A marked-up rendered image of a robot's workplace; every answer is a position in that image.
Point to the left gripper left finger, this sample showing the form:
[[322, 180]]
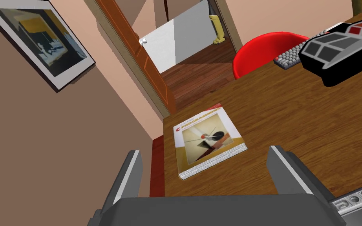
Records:
[[127, 175]]

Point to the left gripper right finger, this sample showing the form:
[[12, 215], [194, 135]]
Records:
[[289, 175]]

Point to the brown wooden desk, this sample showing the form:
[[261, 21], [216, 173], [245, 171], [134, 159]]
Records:
[[300, 125]]

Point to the grey box with ports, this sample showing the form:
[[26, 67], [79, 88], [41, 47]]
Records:
[[358, 202]]

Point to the white and yellow programming book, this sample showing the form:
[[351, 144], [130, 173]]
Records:
[[207, 141]]

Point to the orange-brown door leaf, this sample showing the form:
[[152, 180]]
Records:
[[143, 62]]

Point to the grey keyboard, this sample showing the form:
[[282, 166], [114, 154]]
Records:
[[289, 56]]

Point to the red round chair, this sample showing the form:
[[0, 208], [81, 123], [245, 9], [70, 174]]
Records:
[[259, 53]]

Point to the black grey red angular device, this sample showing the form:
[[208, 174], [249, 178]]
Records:
[[341, 53]]

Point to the white door knob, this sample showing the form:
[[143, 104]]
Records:
[[143, 41]]

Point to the yellow standing object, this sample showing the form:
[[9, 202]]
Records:
[[217, 29]]

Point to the framed picture on wall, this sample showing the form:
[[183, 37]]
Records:
[[39, 40]]

